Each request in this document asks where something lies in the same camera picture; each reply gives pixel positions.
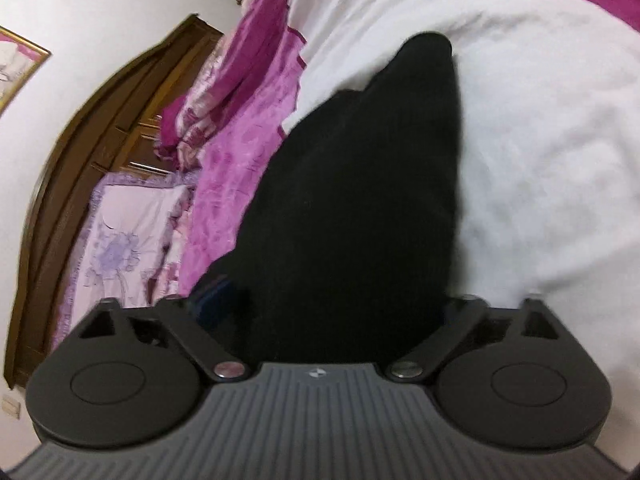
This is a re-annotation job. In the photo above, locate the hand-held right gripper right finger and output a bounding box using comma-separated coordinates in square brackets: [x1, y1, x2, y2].
[385, 294, 565, 381]

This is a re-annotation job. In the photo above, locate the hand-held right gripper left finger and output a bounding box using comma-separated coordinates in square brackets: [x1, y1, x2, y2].
[75, 280, 251, 381]

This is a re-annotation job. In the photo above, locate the black garment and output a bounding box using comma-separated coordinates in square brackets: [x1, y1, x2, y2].
[192, 32, 468, 363]

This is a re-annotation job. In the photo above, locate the lilac floral pillow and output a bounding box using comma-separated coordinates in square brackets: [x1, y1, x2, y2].
[52, 170, 197, 353]

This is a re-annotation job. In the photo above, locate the pink floral bedspread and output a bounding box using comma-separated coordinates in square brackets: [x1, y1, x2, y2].
[177, 35, 307, 302]

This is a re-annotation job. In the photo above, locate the white and magenta blanket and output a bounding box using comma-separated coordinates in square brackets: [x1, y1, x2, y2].
[280, 0, 640, 311]

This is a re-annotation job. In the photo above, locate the wooden headboard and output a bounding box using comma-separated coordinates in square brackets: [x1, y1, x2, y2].
[4, 14, 225, 391]

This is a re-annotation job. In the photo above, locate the gold framed picture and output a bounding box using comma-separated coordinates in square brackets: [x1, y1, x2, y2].
[0, 26, 52, 115]

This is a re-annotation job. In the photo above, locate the white wall socket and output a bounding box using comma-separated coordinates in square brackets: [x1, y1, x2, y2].
[0, 393, 24, 419]

